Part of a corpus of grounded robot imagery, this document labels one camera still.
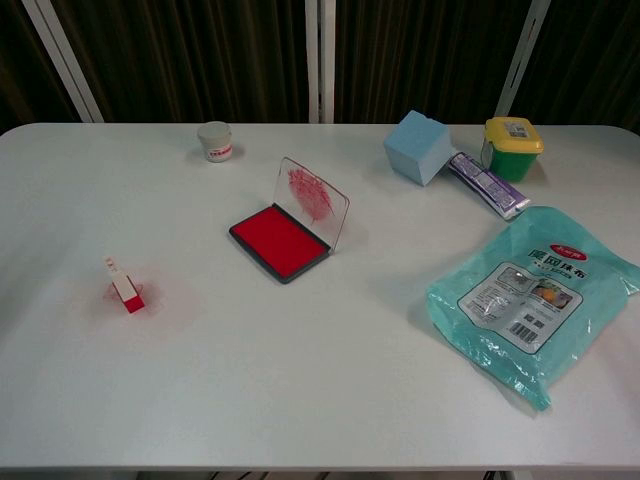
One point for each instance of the white upright frame post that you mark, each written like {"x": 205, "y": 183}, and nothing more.
{"x": 312, "y": 60}
{"x": 328, "y": 60}

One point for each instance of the dark pleated curtain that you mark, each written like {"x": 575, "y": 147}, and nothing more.
{"x": 200, "y": 55}

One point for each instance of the white slanted frame post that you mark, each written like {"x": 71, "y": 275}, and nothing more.
{"x": 522, "y": 60}
{"x": 65, "y": 60}

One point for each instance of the purple white tube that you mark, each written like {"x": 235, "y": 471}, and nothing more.
{"x": 487, "y": 185}

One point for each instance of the white and red stamp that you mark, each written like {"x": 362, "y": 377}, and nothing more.
{"x": 129, "y": 295}

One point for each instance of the red ink pad case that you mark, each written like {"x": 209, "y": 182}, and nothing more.
{"x": 277, "y": 242}

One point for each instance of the teal plastic cloth bag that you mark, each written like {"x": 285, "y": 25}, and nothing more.
{"x": 530, "y": 295}

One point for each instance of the light blue foam cube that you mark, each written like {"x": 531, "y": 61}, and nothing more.
{"x": 415, "y": 147}

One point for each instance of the green box yellow lid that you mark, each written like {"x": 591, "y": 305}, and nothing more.
{"x": 512, "y": 150}

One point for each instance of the small white jar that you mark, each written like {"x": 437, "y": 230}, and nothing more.
{"x": 215, "y": 142}

